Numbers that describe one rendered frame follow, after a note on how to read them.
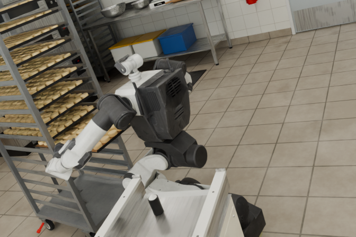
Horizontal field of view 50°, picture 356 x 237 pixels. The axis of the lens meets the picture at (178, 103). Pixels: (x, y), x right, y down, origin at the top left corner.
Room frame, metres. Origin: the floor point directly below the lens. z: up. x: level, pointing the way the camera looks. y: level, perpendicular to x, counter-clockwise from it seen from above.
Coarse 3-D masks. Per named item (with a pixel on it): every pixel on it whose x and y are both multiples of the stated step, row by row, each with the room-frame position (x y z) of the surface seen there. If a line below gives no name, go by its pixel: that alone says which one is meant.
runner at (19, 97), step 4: (0, 96) 2.23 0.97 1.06; (4, 96) 2.20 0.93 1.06; (8, 96) 2.17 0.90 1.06; (12, 96) 2.14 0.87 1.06; (16, 96) 2.11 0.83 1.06; (20, 96) 2.09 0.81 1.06; (0, 100) 2.25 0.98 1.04; (4, 100) 2.22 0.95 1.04; (8, 100) 2.18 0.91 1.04; (12, 100) 2.16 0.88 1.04
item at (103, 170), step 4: (84, 168) 2.68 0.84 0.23; (88, 168) 2.65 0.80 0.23; (92, 168) 2.62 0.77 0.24; (96, 168) 2.58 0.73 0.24; (100, 168) 2.55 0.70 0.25; (104, 168) 2.52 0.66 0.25; (108, 168) 2.49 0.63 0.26; (100, 172) 2.52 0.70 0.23; (104, 172) 2.50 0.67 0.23; (108, 172) 2.48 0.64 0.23; (112, 172) 2.46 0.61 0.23; (116, 172) 2.44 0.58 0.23; (120, 172) 2.42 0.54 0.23; (124, 172) 2.39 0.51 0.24
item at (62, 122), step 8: (72, 112) 2.35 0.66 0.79; (80, 112) 2.30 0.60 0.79; (56, 120) 2.34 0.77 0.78; (64, 120) 2.25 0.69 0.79; (72, 120) 2.26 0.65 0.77; (16, 128) 2.44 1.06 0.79; (24, 128) 2.40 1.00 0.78; (32, 128) 2.32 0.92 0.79; (48, 128) 2.21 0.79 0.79; (56, 128) 2.17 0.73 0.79; (64, 128) 2.15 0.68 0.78
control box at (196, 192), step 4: (160, 192) 1.07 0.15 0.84; (164, 192) 1.07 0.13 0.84; (168, 192) 1.06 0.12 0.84; (172, 192) 1.05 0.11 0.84; (176, 192) 1.04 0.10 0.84; (180, 192) 1.04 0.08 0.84; (184, 192) 1.03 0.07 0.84; (188, 192) 1.02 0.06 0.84; (192, 192) 1.01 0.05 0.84; (196, 192) 1.01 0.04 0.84; (200, 192) 1.00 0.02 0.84; (204, 192) 0.99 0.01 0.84; (148, 196) 1.07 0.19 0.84; (160, 196) 1.05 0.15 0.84; (164, 196) 1.04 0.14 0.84; (168, 196) 1.03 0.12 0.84; (172, 196) 1.03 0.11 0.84; (176, 196) 1.02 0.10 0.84; (180, 196) 1.01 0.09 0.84
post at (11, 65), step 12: (0, 36) 2.02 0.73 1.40; (0, 48) 2.00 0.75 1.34; (12, 60) 2.02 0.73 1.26; (12, 72) 2.00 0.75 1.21; (24, 84) 2.02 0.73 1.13; (24, 96) 2.00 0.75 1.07; (36, 108) 2.02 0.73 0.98; (36, 120) 2.01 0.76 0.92; (48, 132) 2.02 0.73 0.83; (48, 144) 2.01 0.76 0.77; (72, 180) 2.02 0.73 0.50; (72, 192) 2.01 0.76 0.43; (84, 204) 2.02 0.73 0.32; (84, 216) 2.01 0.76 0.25; (96, 228) 2.02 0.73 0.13
